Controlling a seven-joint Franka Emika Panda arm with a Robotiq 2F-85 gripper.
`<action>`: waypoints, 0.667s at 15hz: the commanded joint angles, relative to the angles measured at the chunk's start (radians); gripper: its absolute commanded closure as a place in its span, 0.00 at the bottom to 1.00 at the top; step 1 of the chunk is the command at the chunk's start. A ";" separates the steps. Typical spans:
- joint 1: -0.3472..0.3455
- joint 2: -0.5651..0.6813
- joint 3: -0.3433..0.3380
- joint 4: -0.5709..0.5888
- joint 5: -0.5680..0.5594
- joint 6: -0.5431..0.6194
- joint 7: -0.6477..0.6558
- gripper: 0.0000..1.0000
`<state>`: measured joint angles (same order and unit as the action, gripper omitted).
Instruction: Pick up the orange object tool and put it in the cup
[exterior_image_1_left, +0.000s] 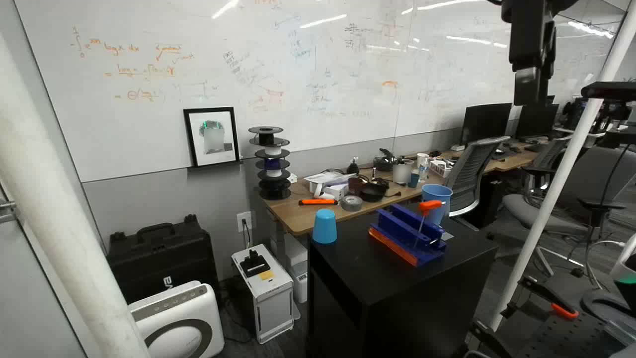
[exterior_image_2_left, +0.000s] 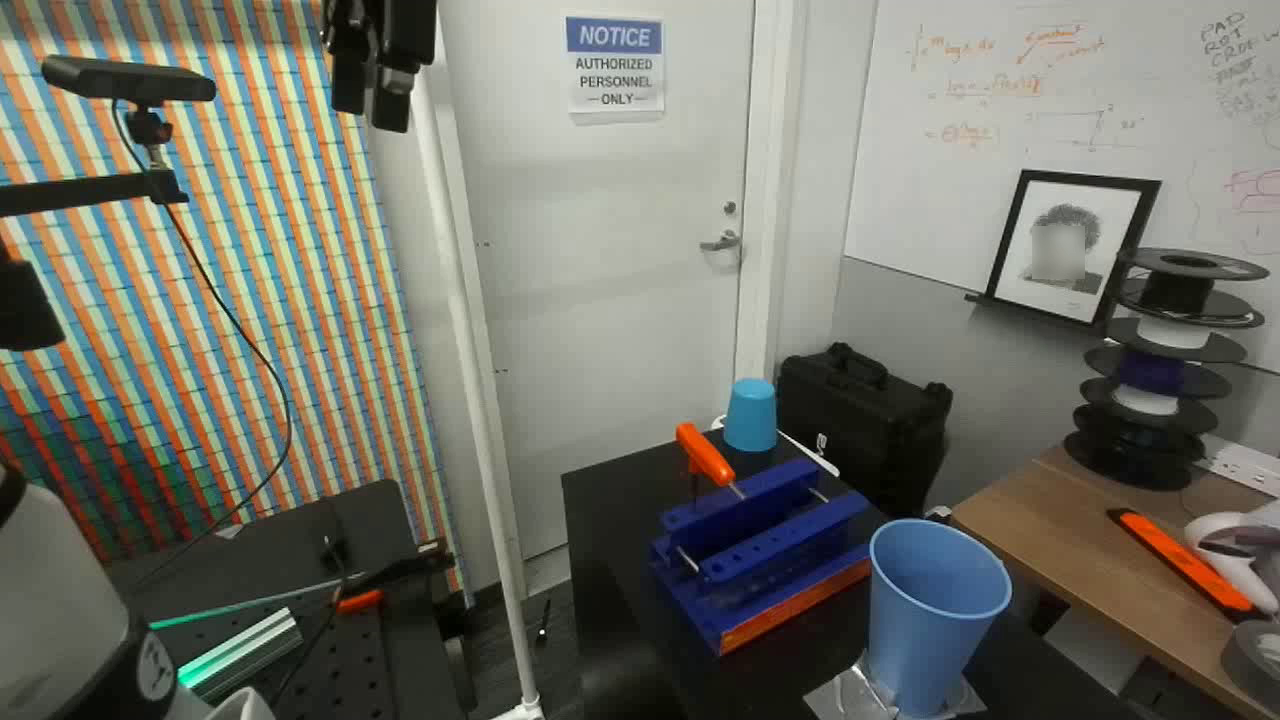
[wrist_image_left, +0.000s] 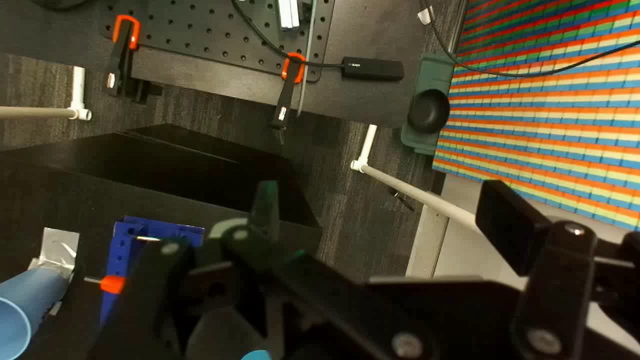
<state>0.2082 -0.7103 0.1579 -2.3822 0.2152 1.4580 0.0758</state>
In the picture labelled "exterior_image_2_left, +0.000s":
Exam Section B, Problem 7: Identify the silver door handle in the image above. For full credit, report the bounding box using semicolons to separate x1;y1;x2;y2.
699;199;738;254

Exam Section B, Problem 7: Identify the white whiteboard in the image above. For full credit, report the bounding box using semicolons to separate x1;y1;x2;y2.
839;0;1280;337

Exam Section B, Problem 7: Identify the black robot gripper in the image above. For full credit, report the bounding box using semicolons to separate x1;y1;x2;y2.
325;0;437;131

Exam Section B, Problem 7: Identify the white vertical pole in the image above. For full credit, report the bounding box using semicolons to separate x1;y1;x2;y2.
411;71;542;720

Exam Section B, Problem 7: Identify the black framed picture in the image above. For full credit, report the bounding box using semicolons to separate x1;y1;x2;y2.
985;169;1159;323

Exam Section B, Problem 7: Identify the large blue plastic cup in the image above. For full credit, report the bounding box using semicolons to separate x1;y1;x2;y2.
863;519;1011;720

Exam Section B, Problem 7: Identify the black camera cable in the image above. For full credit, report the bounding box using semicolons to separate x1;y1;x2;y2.
107;102;297;534

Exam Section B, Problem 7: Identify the white handheld device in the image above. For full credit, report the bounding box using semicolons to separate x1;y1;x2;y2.
1184;499;1280;615

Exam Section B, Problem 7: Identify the orange handled screwdriver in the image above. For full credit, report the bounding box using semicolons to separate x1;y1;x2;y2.
675;423;738;491

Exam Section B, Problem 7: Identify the stack of filament spools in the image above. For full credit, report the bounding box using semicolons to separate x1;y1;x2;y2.
1064;250;1269;491

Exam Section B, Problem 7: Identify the black perforated breadboard table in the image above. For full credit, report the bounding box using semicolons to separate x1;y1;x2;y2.
111;480;462;720

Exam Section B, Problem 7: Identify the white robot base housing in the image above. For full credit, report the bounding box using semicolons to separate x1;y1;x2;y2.
0;477;127;720

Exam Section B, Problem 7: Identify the white door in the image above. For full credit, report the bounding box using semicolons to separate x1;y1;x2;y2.
445;0;753;558

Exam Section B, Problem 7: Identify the small blue upturned cup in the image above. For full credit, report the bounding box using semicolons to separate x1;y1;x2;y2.
723;380;775;451

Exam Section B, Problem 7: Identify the black camera on stand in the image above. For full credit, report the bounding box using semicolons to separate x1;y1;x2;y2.
38;56;214;104

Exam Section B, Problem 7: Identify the green glowing metal bar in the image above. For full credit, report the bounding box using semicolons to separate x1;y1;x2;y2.
153;581;334;698

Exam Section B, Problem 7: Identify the wooden side table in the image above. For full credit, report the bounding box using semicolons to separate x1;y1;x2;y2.
950;449;1274;720

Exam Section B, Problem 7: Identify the black hard carrying case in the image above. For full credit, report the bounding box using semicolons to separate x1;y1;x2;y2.
775;344;950;517

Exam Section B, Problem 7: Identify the blue white notice sign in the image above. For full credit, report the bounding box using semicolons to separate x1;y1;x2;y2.
565;18;666;119

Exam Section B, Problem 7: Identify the orange utility knife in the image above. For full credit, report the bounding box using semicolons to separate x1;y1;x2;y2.
1109;509;1255;620

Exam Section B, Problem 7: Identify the blue and orange tool holder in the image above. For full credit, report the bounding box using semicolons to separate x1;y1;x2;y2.
649;461;880;657

